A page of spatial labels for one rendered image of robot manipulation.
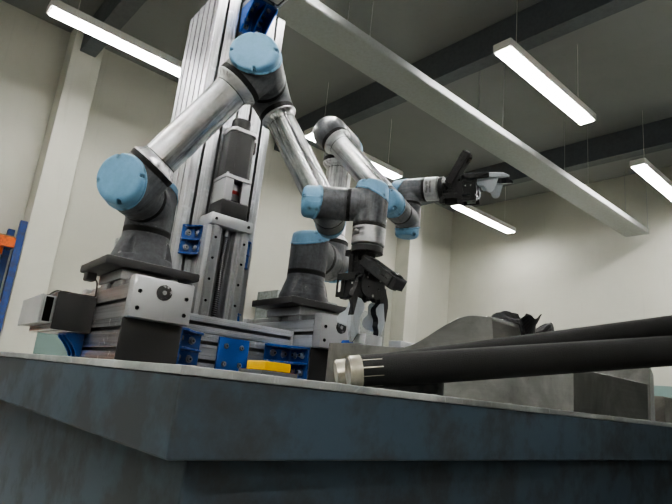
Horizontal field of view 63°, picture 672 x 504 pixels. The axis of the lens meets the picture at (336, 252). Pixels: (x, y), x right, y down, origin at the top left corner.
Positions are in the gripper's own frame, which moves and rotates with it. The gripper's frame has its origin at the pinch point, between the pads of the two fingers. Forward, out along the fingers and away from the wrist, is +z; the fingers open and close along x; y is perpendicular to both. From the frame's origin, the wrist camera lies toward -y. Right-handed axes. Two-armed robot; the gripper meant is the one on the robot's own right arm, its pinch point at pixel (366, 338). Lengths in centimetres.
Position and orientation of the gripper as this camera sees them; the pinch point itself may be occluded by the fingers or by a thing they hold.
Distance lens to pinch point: 116.5
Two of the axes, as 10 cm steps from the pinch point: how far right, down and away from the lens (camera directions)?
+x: -7.4, -2.4, -6.3
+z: -1.0, 9.6, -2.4
